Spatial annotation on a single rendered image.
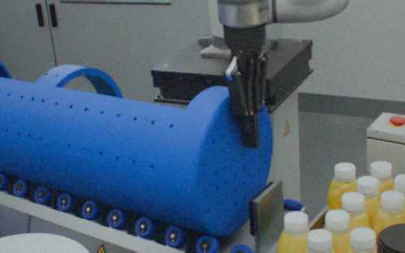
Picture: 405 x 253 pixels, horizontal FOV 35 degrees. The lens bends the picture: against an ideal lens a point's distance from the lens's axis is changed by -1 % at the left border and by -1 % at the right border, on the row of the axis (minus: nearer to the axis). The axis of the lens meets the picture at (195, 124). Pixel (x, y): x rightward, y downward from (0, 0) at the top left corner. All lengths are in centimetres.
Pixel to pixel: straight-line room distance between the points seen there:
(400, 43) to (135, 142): 302
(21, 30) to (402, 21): 218
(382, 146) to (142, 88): 206
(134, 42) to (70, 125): 192
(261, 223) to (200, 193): 15
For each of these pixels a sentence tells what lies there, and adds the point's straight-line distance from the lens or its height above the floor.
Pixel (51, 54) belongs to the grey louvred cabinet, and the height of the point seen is 74.
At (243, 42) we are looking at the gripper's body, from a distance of 114.
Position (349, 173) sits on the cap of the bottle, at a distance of 126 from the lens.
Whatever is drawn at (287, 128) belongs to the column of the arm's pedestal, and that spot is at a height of 86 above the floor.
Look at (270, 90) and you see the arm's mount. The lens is 172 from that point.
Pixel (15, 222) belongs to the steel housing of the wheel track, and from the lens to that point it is 163.
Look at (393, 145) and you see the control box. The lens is 138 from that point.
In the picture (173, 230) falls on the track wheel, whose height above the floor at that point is 97.
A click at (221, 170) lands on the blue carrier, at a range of 121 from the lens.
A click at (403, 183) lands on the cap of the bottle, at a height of 108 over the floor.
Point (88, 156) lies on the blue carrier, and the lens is 130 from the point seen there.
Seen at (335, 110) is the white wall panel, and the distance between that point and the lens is 430.
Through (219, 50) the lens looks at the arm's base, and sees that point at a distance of 190.
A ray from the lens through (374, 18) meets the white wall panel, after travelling 408.
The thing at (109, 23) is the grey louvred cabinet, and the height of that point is 91.
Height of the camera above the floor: 165
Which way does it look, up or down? 22 degrees down
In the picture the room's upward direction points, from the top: 5 degrees counter-clockwise
